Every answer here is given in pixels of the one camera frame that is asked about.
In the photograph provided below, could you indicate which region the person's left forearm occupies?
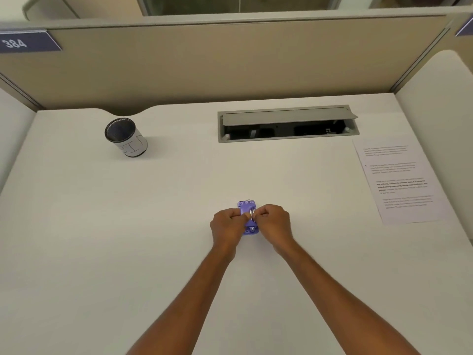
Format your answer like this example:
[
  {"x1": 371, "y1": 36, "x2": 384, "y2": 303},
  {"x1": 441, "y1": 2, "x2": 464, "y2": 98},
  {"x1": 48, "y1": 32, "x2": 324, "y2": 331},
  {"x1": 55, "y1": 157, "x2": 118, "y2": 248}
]
[{"x1": 125, "y1": 246, "x2": 237, "y2": 355}]

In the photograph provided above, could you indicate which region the person's right forearm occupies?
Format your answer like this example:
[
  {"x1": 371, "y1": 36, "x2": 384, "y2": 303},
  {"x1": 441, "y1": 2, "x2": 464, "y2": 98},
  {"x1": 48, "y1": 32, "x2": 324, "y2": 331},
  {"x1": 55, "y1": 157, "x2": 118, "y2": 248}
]
[{"x1": 275, "y1": 238, "x2": 422, "y2": 355}]

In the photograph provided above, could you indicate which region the purple hole punch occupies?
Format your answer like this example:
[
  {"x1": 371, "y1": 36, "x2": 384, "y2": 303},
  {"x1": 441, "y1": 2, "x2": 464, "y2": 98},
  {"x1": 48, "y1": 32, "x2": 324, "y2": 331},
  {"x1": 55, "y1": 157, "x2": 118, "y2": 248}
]
[{"x1": 236, "y1": 198, "x2": 259, "y2": 236}]

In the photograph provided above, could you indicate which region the wide beige partition panel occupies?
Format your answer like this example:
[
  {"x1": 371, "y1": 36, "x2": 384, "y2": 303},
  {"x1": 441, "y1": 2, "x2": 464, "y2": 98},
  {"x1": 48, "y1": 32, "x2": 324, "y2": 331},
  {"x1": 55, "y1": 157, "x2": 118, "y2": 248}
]
[{"x1": 0, "y1": 14, "x2": 453, "y2": 117}]

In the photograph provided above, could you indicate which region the white printed paper sheet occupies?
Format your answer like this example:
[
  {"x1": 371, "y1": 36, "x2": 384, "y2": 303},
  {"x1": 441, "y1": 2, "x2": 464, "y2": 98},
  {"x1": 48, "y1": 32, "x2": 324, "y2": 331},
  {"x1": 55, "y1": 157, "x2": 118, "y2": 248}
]
[{"x1": 352, "y1": 135, "x2": 455, "y2": 225}]

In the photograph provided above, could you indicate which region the dark glass door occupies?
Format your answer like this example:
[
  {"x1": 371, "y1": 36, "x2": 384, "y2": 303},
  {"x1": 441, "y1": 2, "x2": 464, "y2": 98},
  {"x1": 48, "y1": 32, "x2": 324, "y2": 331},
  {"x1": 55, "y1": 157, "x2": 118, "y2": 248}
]
[{"x1": 368, "y1": 0, "x2": 473, "y2": 10}]

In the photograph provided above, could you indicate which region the person's right hand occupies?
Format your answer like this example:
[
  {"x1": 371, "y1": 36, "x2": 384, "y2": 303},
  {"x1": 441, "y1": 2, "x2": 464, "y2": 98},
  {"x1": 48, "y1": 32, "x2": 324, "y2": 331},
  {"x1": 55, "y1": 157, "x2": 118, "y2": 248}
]
[{"x1": 251, "y1": 204, "x2": 296, "y2": 255}]

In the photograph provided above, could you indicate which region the narrow beige partition panel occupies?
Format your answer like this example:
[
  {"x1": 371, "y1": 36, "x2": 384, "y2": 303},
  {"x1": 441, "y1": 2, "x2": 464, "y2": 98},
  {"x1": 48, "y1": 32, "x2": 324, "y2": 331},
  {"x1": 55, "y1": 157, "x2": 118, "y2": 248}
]
[{"x1": 390, "y1": 10, "x2": 473, "y2": 95}]

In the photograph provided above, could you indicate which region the beige chair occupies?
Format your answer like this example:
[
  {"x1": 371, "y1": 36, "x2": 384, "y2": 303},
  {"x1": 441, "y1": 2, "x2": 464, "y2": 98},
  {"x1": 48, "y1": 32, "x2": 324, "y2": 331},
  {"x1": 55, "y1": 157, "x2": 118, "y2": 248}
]
[{"x1": 22, "y1": 0, "x2": 80, "y2": 22}]

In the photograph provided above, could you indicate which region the person's left hand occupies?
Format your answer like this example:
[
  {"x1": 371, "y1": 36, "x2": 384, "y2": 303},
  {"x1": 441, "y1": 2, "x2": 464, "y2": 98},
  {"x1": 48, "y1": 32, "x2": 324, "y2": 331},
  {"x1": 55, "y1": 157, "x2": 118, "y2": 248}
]
[{"x1": 209, "y1": 208, "x2": 249, "y2": 261}]

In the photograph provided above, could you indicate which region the black mesh cup white label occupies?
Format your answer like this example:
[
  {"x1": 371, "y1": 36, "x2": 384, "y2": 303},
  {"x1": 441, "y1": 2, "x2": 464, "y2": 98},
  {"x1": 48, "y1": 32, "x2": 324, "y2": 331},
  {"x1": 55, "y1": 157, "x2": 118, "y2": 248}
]
[{"x1": 104, "y1": 117, "x2": 149, "y2": 158}]

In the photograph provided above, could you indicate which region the grey desk cable box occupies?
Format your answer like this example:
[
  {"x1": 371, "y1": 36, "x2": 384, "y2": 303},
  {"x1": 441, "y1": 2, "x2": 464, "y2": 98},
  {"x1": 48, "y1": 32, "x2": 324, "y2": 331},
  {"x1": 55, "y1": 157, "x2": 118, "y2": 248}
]
[{"x1": 217, "y1": 104, "x2": 360, "y2": 144}]

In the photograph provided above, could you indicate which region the white side divider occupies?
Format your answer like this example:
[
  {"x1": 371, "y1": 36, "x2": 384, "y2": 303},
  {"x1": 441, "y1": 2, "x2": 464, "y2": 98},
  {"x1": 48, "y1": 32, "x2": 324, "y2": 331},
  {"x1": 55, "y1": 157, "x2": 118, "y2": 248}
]
[
  {"x1": 393, "y1": 50, "x2": 473, "y2": 241},
  {"x1": 0, "y1": 86, "x2": 37, "y2": 193}
]

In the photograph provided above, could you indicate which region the glass window grey frame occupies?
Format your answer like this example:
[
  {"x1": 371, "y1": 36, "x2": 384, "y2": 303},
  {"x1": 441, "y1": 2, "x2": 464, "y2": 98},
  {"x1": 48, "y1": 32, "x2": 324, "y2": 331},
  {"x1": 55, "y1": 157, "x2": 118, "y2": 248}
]
[{"x1": 136, "y1": 0, "x2": 344, "y2": 16}]

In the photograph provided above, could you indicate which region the blue desk number sign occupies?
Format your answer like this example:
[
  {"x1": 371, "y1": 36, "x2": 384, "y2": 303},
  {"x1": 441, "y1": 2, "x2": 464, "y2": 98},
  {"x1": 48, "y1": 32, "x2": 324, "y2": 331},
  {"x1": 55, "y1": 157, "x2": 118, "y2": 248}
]
[
  {"x1": 0, "y1": 30, "x2": 63, "y2": 54},
  {"x1": 455, "y1": 16, "x2": 473, "y2": 37}
]

